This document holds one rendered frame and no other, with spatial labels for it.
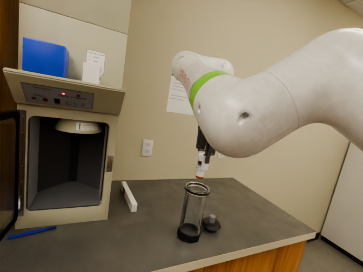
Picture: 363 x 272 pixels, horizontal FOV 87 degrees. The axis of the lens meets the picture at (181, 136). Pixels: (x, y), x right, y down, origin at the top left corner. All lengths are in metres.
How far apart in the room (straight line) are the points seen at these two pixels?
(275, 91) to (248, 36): 1.41
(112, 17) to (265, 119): 0.68
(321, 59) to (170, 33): 1.11
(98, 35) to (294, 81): 0.67
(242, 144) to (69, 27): 0.69
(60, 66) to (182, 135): 0.93
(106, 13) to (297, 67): 0.67
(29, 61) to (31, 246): 0.60
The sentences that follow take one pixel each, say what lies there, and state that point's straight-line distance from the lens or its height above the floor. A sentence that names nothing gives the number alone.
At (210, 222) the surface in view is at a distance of 0.98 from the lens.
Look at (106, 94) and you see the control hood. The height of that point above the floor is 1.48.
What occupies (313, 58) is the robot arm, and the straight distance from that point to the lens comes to 0.33.
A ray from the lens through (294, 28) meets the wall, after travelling 2.06.
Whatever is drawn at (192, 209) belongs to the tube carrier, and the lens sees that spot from 0.81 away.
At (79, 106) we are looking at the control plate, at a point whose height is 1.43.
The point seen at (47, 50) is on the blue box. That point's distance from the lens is 0.70.
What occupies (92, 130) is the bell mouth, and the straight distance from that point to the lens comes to 0.84.
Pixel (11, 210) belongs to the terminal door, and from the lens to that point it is 0.88.
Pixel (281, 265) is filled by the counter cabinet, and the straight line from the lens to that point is 1.33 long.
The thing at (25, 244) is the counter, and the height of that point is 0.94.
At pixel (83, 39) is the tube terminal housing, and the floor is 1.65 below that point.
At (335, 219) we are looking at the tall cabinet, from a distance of 3.29.
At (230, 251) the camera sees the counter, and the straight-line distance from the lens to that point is 0.93.
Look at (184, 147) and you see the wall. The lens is 1.42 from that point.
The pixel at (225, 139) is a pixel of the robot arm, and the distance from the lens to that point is 0.28.
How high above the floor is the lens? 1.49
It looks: 10 degrees down
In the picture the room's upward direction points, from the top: 10 degrees clockwise
